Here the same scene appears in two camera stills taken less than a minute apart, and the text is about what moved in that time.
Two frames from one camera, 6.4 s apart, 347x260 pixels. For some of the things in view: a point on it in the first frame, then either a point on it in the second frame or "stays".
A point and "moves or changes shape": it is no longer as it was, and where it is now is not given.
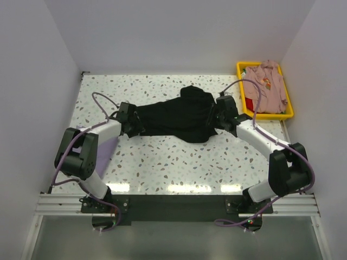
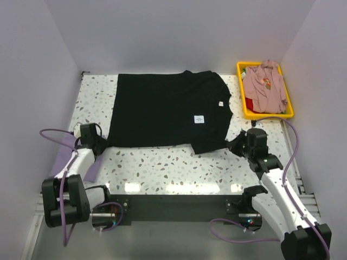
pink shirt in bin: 274,99 stays
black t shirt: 185,118 moves or changes shape
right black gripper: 214,110 to 232,145
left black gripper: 139,128 to 104,143
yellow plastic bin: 250,114 stays
